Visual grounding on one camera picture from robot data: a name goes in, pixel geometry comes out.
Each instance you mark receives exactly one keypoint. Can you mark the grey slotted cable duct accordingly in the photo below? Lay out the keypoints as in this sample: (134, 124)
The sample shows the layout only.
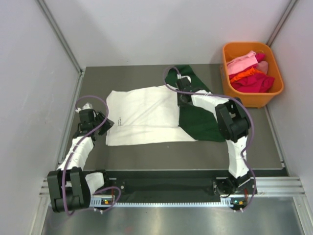
(104, 202)

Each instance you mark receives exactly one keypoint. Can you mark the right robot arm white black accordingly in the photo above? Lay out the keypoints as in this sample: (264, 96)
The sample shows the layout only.
(233, 124)

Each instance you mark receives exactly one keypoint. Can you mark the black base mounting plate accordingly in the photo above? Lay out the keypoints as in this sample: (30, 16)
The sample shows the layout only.
(168, 186)

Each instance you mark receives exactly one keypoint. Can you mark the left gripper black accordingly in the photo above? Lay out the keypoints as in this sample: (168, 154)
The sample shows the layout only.
(107, 125)

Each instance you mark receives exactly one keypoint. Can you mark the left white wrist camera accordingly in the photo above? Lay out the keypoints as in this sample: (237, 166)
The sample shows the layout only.
(85, 107)

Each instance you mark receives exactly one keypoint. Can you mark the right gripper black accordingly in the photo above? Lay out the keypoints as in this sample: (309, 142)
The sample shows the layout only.
(179, 103)

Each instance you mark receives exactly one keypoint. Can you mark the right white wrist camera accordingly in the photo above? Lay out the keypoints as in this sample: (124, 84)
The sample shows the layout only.
(179, 76)

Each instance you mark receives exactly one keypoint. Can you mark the pink t shirt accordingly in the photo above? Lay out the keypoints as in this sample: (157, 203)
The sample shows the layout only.
(241, 63)

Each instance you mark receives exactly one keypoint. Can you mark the red t shirt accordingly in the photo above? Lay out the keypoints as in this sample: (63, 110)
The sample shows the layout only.
(260, 82)

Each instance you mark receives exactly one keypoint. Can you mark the orange t shirt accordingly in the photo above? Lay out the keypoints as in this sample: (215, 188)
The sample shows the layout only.
(243, 74)

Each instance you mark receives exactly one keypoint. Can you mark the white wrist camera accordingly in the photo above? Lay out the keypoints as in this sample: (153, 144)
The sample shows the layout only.
(179, 76)
(85, 107)

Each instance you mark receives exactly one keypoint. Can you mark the white and green t shirt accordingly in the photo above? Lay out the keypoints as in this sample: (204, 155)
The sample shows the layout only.
(152, 115)

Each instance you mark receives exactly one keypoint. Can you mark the orange plastic laundry basket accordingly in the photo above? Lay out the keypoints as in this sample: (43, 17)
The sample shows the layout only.
(255, 100)

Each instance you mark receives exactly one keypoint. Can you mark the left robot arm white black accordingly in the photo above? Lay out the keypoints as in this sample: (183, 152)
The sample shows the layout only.
(70, 188)

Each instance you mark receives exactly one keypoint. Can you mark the aluminium frame rail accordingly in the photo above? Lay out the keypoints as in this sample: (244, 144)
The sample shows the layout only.
(261, 186)

